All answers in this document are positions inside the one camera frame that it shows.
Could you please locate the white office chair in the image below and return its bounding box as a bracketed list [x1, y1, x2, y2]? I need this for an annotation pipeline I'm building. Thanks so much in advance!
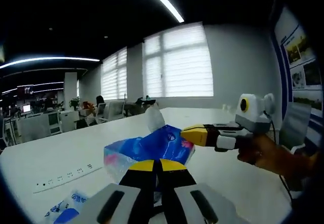
[86, 102, 107, 126]

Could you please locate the distant wall television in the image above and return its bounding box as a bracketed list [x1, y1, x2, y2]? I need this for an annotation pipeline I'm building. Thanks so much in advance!
[17, 85, 35, 97]

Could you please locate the narrow window with blinds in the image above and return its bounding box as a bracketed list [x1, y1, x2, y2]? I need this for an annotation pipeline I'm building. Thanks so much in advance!
[101, 47, 128, 100]

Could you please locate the grey chair back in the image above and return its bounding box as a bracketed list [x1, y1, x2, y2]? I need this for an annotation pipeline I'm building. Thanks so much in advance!
[279, 102, 312, 154]

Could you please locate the blue white packet item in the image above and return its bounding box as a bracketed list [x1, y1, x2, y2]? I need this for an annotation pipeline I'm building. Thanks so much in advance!
[44, 190, 89, 224]

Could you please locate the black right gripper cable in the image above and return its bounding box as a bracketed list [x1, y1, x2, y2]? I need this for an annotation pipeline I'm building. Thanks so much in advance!
[263, 109, 296, 206]

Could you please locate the blue tissue pack item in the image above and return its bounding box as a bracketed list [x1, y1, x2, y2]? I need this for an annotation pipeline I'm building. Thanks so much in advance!
[103, 106, 197, 184]

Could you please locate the green potted plant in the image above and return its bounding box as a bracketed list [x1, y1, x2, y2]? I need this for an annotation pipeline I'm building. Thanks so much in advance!
[69, 96, 80, 110]

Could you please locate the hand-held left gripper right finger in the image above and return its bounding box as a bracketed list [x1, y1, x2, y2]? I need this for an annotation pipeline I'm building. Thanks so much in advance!
[158, 159, 244, 224]

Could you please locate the table socket strip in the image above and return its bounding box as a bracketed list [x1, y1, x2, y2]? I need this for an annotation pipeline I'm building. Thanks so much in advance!
[32, 162, 104, 194]

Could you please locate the person's right hand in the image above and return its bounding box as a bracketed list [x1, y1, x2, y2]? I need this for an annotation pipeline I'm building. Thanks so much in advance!
[236, 133, 281, 171]

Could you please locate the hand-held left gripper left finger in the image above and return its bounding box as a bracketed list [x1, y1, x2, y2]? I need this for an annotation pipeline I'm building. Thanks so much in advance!
[75, 160, 155, 224]

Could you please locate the white desk partition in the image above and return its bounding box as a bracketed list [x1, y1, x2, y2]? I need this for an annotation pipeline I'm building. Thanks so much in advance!
[19, 109, 63, 143]

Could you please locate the blue white wall poster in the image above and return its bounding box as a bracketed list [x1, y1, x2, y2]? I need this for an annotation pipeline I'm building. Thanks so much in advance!
[269, 5, 323, 123]

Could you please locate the white table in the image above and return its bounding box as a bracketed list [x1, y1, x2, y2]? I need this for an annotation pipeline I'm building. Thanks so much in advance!
[0, 107, 292, 224]

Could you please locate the wide window with blinds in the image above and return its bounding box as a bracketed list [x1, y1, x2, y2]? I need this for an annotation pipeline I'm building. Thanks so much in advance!
[143, 22, 214, 98]

